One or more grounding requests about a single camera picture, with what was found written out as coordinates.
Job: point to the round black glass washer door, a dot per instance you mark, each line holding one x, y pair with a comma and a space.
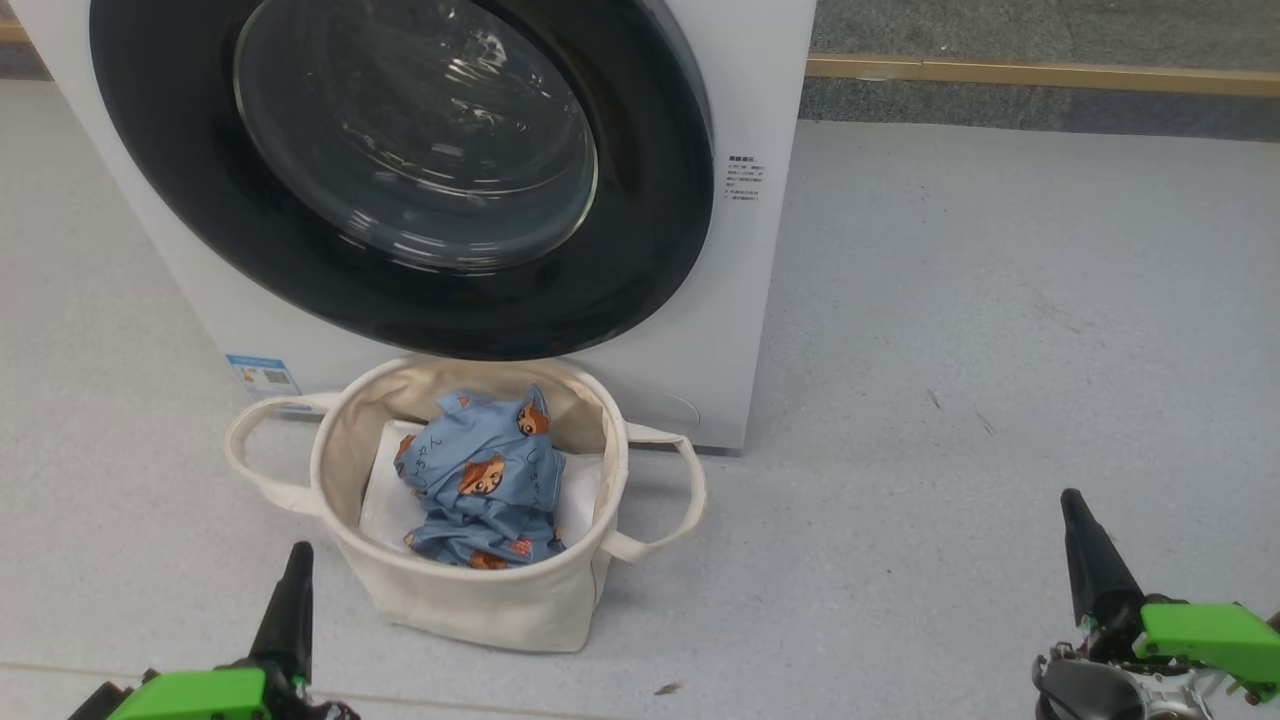
650, 200

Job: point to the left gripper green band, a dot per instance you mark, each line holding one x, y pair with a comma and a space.
200, 695

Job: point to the white front-load washing machine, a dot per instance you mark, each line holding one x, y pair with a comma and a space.
760, 300

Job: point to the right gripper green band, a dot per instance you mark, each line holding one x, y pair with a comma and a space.
1220, 640

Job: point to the wooden baseboard strip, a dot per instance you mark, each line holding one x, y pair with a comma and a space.
1050, 74

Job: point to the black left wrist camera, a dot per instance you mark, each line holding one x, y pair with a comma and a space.
100, 702

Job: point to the blue energy label sticker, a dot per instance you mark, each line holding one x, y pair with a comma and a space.
262, 376

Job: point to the cream canvas laundry basket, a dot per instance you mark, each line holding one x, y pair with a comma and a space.
480, 605

